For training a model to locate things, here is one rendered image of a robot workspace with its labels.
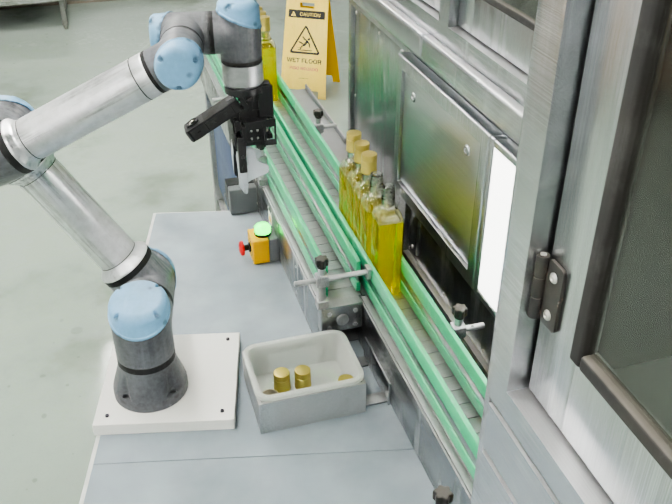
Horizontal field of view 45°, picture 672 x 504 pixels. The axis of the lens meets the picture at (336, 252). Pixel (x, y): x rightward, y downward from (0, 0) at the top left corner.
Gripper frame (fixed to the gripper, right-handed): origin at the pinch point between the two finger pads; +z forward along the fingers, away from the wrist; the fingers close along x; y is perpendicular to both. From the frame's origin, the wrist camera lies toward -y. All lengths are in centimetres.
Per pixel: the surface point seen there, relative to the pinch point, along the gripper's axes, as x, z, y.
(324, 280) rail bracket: -7.3, 22.0, 15.2
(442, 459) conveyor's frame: -51, 33, 24
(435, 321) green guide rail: -24.7, 24.0, 33.2
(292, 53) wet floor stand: 334, 92, 91
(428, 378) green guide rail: -39, 25, 26
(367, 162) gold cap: 6.9, 3.3, 29.1
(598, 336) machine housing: -102, -37, 10
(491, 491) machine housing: -94, -12, 8
